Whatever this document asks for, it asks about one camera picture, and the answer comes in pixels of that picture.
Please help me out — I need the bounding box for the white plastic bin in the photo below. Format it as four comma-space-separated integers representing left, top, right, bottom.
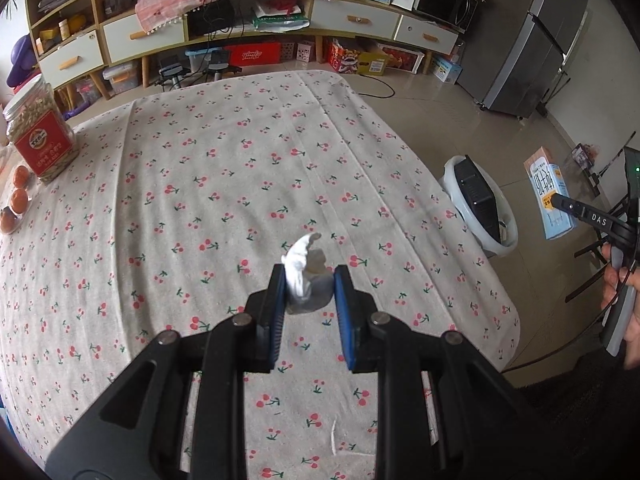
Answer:
439, 155, 520, 259

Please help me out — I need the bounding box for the black electronic box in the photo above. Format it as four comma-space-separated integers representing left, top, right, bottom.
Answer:
187, 0, 236, 36

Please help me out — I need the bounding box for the pink cloth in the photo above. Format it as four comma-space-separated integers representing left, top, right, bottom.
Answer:
135, 0, 332, 33

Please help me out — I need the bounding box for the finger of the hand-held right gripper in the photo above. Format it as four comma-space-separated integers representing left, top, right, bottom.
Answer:
550, 195, 628, 233

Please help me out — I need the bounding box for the clear box blue lid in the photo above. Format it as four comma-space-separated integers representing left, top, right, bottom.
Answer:
186, 47, 226, 73

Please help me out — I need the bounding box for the black rectangular box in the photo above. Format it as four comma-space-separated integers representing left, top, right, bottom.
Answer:
452, 156, 503, 246

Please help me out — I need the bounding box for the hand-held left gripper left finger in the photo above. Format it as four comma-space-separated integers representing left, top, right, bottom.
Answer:
45, 262, 287, 480

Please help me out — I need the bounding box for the white cabinet drawer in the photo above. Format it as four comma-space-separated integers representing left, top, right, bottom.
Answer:
102, 12, 187, 63
395, 15, 460, 56
310, 0, 401, 41
39, 35, 106, 88

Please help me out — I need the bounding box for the person's right hand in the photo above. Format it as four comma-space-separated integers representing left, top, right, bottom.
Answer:
600, 244, 640, 372

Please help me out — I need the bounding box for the yellow cardboard box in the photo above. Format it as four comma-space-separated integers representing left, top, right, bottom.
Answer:
357, 52, 390, 77

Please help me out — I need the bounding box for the clear storage box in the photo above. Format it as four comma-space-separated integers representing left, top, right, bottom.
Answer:
102, 62, 140, 95

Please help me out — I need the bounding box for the person's dark clothing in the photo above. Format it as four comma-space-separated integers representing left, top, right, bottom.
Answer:
505, 350, 640, 480

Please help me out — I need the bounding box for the red gift box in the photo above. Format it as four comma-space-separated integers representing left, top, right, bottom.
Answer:
382, 45, 426, 73

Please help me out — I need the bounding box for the purple cloth bundle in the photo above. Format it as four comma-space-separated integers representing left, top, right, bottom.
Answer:
6, 34, 43, 88

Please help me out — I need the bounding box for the red flat box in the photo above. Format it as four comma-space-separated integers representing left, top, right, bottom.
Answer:
223, 42, 282, 67

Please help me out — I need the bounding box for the blue white box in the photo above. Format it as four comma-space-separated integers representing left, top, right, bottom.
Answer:
432, 55, 463, 85

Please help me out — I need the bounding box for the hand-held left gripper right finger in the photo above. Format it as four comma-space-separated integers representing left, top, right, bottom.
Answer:
332, 265, 566, 480

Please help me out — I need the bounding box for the pink patterned box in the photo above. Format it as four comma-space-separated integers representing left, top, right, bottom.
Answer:
281, 40, 316, 62

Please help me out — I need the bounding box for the white tissue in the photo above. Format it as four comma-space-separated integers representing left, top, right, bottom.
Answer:
280, 232, 335, 317

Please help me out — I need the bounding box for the black microwave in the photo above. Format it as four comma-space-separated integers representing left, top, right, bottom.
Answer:
414, 0, 480, 31

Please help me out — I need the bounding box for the green white bag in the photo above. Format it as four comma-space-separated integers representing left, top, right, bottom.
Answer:
251, 0, 311, 31

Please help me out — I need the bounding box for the light blue milk carton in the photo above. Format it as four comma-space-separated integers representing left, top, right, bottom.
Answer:
523, 146, 576, 241

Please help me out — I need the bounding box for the grey fridge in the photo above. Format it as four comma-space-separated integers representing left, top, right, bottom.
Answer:
457, 0, 593, 118

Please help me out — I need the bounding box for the black floor cable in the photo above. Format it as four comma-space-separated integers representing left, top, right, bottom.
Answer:
350, 72, 396, 98

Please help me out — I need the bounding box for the clear jar red label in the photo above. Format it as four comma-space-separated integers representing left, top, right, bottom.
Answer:
2, 74, 78, 183

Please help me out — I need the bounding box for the colourful printed box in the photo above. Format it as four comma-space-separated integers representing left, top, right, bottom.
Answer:
327, 40, 373, 75

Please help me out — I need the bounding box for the cherry print tablecloth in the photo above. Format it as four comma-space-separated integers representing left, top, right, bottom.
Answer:
0, 69, 522, 480

